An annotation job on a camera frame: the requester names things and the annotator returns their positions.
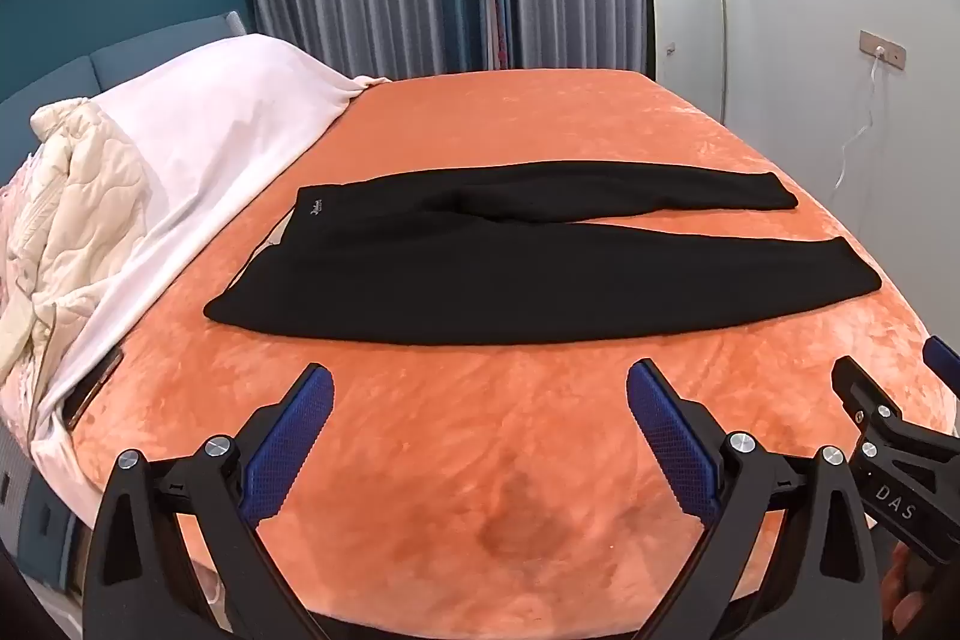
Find white bed sheet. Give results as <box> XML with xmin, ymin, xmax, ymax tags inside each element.
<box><xmin>30</xmin><ymin>34</ymin><xmax>392</xmax><ymax>461</ymax></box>

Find wall socket plate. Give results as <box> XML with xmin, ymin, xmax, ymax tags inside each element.
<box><xmin>859</xmin><ymin>30</ymin><xmax>909</xmax><ymax>68</ymax></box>

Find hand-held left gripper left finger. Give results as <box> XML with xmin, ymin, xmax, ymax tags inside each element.
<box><xmin>81</xmin><ymin>362</ymin><xmax>335</xmax><ymax>640</ymax></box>

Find cream quilted duvet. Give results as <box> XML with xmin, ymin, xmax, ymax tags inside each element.
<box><xmin>0</xmin><ymin>98</ymin><xmax>151</xmax><ymax>390</ymax></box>

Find black pants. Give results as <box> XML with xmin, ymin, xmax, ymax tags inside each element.
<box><xmin>204</xmin><ymin>162</ymin><xmax>880</xmax><ymax>347</ymax></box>

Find standing mirror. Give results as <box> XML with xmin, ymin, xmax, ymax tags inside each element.
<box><xmin>646</xmin><ymin>0</ymin><xmax>728</xmax><ymax>125</ymax></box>

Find orange plush blanket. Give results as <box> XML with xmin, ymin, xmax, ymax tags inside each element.
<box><xmin>71</xmin><ymin>68</ymin><xmax>960</xmax><ymax>620</ymax></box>

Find dark phone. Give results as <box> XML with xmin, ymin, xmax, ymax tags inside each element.
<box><xmin>63</xmin><ymin>347</ymin><xmax>125</xmax><ymax>425</ymax></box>

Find grey bed frame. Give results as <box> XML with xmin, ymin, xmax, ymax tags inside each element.
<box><xmin>0</xmin><ymin>434</ymin><xmax>85</xmax><ymax>590</ymax></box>

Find person's right hand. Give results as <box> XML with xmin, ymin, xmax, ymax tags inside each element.
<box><xmin>882</xmin><ymin>541</ymin><xmax>917</xmax><ymax>615</ymax></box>

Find white cable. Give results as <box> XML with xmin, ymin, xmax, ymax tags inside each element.
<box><xmin>835</xmin><ymin>46</ymin><xmax>884</xmax><ymax>191</ymax></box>

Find blue padded headboard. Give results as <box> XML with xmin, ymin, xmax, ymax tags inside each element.
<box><xmin>0</xmin><ymin>10</ymin><xmax>250</xmax><ymax>109</ymax></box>

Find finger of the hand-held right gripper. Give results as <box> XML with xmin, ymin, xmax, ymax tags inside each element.
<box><xmin>831</xmin><ymin>355</ymin><xmax>914</xmax><ymax>461</ymax></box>
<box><xmin>924</xmin><ymin>336</ymin><xmax>960</xmax><ymax>402</ymax></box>

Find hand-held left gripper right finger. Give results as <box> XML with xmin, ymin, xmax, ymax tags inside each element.
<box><xmin>626</xmin><ymin>359</ymin><xmax>893</xmax><ymax>640</ymax></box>

